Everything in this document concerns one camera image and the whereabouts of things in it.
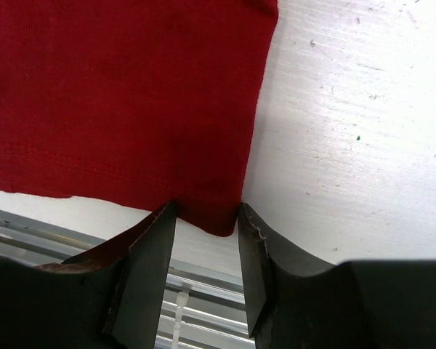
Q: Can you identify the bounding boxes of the aluminium frame rails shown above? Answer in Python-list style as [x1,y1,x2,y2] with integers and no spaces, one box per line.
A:
[0,204,254,348]

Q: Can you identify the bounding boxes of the dark red t shirt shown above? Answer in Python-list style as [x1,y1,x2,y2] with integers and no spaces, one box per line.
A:
[0,1,278,236]

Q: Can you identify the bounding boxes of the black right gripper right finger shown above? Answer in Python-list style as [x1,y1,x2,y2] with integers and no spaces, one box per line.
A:
[238,204,436,348]

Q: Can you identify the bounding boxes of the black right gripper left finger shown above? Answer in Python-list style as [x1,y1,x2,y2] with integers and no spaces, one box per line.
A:
[0,203,177,348]

